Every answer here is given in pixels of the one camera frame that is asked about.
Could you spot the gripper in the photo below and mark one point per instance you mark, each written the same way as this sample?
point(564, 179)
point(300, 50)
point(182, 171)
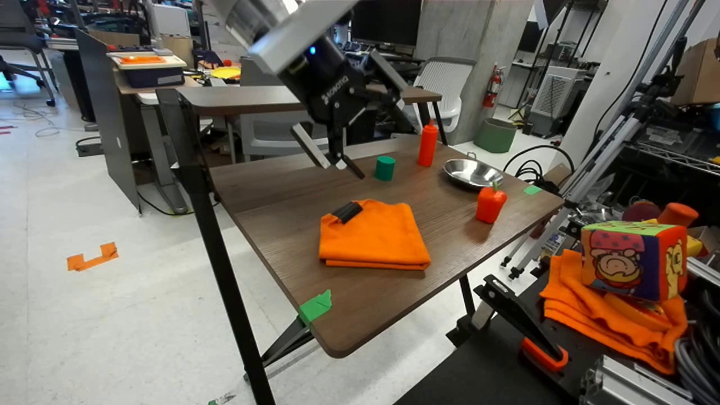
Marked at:
point(329, 84)

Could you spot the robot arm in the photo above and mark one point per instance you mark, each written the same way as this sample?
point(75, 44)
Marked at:
point(247, 17)

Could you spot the orange folded cloth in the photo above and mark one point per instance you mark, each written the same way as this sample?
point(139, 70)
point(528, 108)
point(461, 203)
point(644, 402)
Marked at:
point(377, 239)

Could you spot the green cylinder cup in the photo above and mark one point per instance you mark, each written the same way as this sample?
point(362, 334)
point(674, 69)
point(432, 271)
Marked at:
point(385, 169)

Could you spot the orange squeeze bottle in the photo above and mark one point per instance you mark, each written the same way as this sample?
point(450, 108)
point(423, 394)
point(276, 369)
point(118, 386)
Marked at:
point(427, 146)

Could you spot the white mesh office chair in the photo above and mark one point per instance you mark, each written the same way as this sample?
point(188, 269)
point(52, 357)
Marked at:
point(447, 79)

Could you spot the black rectangular block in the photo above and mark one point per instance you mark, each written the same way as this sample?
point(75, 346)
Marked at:
point(347, 212)

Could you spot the black monitor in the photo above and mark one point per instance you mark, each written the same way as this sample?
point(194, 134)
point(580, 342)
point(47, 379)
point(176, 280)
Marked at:
point(388, 22)

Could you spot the silver metal bowl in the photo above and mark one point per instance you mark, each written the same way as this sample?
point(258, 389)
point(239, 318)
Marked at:
point(471, 172)

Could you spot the brown table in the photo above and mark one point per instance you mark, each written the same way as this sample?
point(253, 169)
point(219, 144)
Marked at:
point(242, 100)

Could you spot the green round bin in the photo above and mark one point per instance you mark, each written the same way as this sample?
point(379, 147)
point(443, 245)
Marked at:
point(495, 136)

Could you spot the red fire extinguisher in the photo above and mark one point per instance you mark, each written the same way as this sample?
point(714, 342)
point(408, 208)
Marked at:
point(494, 87)

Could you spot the yellow plate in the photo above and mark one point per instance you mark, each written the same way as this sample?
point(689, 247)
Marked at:
point(226, 73)

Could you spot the orange toy bell pepper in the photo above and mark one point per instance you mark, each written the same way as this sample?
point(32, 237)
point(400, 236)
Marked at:
point(490, 205)

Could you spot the small green tape piece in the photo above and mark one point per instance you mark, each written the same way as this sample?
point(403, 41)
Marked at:
point(532, 190)

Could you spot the white air conditioner unit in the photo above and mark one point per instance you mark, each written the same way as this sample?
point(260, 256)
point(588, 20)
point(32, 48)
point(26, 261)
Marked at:
point(554, 98)

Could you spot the large green tape piece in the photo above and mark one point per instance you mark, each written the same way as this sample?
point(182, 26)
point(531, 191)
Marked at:
point(314, 308)

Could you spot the black pole stand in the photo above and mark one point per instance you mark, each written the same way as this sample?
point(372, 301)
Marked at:
point(216, 247)

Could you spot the blue bin with white lid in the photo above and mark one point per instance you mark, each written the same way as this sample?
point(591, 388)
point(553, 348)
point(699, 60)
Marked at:
point(147, 70)

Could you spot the silver tripod stand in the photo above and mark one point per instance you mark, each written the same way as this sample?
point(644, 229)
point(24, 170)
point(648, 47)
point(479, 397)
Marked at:
point(596, 157)

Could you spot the black partition panel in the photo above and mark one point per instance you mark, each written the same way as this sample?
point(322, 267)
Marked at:
point(107, 124)

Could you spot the dark red ball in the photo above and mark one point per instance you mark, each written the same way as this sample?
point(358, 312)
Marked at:
point(640, 212)

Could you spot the colourful plush cube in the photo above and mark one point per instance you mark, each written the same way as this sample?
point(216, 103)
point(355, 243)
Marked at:
point(630, 259)

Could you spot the orange floor tape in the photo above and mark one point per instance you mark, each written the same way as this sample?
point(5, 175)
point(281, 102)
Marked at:
point(90, 260)

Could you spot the pile of orange cloths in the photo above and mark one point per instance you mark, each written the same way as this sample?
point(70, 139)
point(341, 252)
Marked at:
point(613, 326)

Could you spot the orange toy cylinder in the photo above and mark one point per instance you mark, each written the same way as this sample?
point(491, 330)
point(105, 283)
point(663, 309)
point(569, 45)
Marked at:
point(678, 215)

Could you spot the cardboard box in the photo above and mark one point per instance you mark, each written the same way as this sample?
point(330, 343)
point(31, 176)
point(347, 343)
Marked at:
point(697, 73)

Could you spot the grey office chair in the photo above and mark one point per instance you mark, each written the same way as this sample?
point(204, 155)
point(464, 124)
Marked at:
point(22, 34)

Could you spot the aluminium profile bar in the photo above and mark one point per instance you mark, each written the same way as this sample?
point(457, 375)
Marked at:
point(630, 388)

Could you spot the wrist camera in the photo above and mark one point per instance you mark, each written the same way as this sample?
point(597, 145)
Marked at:
point(298, 31)

